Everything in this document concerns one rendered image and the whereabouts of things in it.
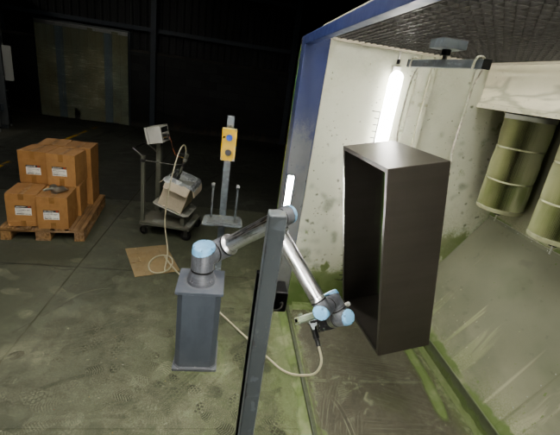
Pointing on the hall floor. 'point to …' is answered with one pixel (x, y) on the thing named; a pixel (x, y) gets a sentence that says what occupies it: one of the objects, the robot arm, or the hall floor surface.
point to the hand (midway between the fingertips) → (311, 320)
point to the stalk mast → (224, 192)
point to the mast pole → (262, 318)
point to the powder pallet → (84, 223)
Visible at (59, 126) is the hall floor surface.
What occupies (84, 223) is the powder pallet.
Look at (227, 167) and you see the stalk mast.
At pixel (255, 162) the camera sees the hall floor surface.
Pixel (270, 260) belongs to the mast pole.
